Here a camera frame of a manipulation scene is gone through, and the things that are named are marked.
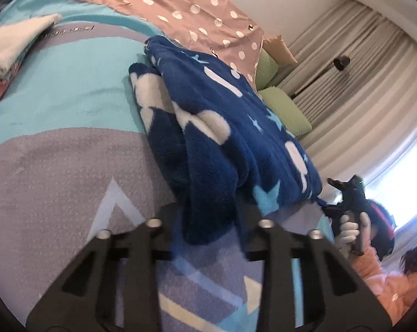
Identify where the black floor lamp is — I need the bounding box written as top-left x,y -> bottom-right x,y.
290,55 -> 351,100

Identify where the teal grey bed sheet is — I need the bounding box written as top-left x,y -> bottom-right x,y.
0,0 -> 334,332

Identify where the white gloved right hand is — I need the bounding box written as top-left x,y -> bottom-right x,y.
335,212 -> 371,259

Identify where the green pillow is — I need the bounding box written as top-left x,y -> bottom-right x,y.
255,50 -> 278,90
258,86 -> 312,137

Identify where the beige curtain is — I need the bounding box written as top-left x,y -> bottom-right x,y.
274,0 -> 417,182

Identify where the folded white pink clothes stack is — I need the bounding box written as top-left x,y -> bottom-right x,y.
0,14 -> 61,99

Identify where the blue fleece star garment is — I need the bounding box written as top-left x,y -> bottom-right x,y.
129,36 -> 322,244

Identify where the beige pillow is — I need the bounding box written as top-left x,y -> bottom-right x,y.
263,35 -> 297,66

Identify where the green pillow near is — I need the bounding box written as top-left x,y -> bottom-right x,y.
258,86 -> 312,137

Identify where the pink sleeved right forearm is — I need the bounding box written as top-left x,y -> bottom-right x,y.
349,247 -> 417,325

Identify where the green pillow far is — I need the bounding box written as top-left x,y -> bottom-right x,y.
255,50 -> 278,90

